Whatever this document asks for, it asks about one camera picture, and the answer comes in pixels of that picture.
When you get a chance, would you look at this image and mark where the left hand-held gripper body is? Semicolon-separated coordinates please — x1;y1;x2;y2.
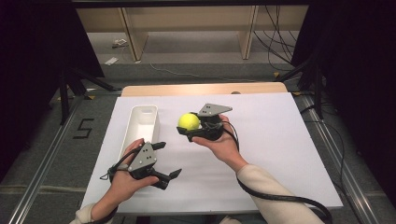
127;141;161;181

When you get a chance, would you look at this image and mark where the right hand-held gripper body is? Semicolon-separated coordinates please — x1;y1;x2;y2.
186;103;233;143

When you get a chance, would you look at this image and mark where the yellow tennis ball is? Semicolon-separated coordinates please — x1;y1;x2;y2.
177;112;201;132

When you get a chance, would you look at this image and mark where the person's right hand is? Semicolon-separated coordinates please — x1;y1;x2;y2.
191;114;249;174

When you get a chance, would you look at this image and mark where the person's left hand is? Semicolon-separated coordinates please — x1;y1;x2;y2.
106;138;160;203

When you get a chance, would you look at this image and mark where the light wooden table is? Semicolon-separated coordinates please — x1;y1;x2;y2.
120;81;289;97

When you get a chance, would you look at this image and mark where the white plastic bin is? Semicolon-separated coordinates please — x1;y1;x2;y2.
119;105;162;161

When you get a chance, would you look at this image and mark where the white table cover sheet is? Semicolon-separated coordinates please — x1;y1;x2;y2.
79;91;344;216

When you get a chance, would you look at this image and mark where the black metal stand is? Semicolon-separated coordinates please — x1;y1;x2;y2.
275;55;325;120
58;66;123;126

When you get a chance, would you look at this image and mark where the small crumpled packet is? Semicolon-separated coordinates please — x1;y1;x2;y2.
111;38;130;49

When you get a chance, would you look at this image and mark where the black curtain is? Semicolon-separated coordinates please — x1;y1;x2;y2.
290;0;396;200
0;0;106;183

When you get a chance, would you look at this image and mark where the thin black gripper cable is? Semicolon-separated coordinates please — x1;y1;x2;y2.
88;145;144;224

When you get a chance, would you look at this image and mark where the white floor cable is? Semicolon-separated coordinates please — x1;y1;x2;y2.
148;63;260;84

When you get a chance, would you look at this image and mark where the metal floor rail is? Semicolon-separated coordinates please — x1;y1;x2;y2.
7;95;86;224
299;93;383;224

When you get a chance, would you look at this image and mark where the thick black gripper cable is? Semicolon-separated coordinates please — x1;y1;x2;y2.
218;120;333;224

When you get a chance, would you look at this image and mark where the thin black floor cable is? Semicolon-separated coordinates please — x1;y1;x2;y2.
302;104;347;195

